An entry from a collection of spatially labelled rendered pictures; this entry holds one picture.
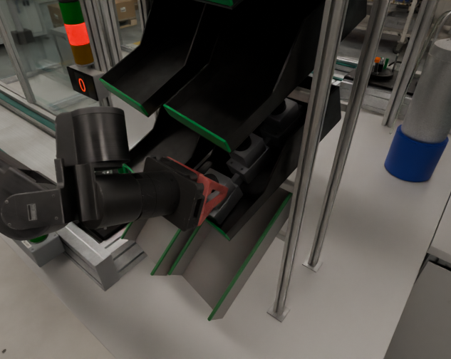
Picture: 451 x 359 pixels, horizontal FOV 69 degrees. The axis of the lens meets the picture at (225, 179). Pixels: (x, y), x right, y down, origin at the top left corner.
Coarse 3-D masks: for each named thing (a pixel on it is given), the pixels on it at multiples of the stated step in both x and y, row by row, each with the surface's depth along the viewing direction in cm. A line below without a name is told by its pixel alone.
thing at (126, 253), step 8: (120, 232) 82; (112, 240) 80; (120, 240) 80; (128, 240) 80; (112, 248) 78; (120, 248) 79; (128, 248) 82; (136, 248) 84; (120, 256) 80; (128, 256) 83; (136, 256) 86; (144, 256) 88; (120, 264) 81; (128, 264) 84; (136, 264) 86; (120, 272) 83
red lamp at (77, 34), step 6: (66, 24) 83; (78, 24) 83; (84, 24) 85; (66, 30) 84; (72, 30) 84; (78, 30) 84; (84, 30) 85; (72, 36) 85; (78, 36) 85; (84, 36) 86; (72, 42) 86; (78, 42) 86; (84, 42) 86
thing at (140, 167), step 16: (160, 112) 64; (160, 128) 66; (176, 128) 66; (144, 144) 65; (160, 144) 65; (176, 144) 64; (192, 144) 62; (208, 144) 59; (144, 160) 64; (192, 160) 58
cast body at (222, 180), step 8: (208, 176) 49; (216, 176) 50; (224, 176) 49; (240, 176) 54; (224, 184) 48; (232, 184) 50; (216, 192) 48; (232, 192) 51; (240, 192) 52; (208, 200) 48; (224, 200) 50; (232, 200) 52; (216, 208) 49; (224, 208) 51; (232, 208) 52; (208, 216) 52; (216, 216) 50; (224, 216) 52
